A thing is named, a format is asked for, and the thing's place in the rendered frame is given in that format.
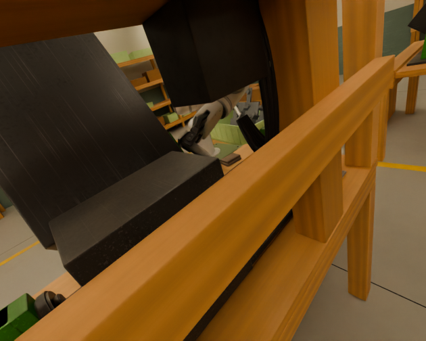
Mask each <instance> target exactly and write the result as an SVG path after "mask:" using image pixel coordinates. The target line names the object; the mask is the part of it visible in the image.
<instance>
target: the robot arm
mask: <svg viewBox="0 0 426 341"><path fill-rule="evenodd" d="M249 87H250V86H249V85H248V86H246V87H244V88H242V89H240V90H238V91H236V92H234V93H232V94H230V95H227V96H225V97H223V98H221V99H219V100H217V101H215V102H213V103H209V104H199V105H194V106H183V107H178V108H173V109H174V112H176V113H177V114H178V115H185V114H188V113H191V112H194V111H197V112H196V114H195V115H194V117H193V118H192V119H191V120H190V121H189V123H188V126H189V130H190V131H189V132H188V133H187V134H186V135H185V136H184V138H183V139H182V142H183V143H185V144H187V145H188V146H192V145H193V143H194V142H196V144H198V145H200V146H201V147H202V148H204V149H205V150H206V151H207V152H208V153H209V154H210V155H211V156H212V157H215V156H217V155H218V154H219V153H220V149H219V148H217V147H214V145H213V143H212V139H211V136H210V132H211V131H212V129H213V128H214V127H215V126H216V124H217V123H218V121H219V120H220V119H223V118H226V117H227V116H228V115H229V114H230V112H231V111H232V109H233V108H234V107H235V106H236V105H237V103H238V102H239V100H240V99H241V98H242V97H243V95H244V94H245V92H246V91H247V90H248V89H249ZM182 148H183V149H184V150H186V151H188V152H189V153H190V151H189V150H188V149H187V148H185V147H184V146H182Z"/></svg>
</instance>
